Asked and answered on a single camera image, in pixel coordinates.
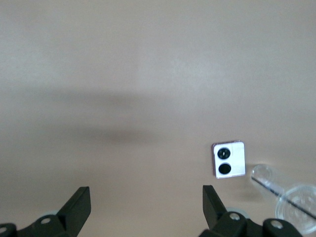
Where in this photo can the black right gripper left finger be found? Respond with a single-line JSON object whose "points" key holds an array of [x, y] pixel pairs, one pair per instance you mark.
{"points": [[71, 214]]}

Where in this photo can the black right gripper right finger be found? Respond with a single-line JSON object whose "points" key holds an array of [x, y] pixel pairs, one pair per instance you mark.
{"points": [[219, 219]]}

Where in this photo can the clear plastic cup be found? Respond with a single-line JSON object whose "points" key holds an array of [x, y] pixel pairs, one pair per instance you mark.
{"points": [[296, 214]]}

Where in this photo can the black drinking straw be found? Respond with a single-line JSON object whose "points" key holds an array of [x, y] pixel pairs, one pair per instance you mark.
{"points": [[296, 205]]}

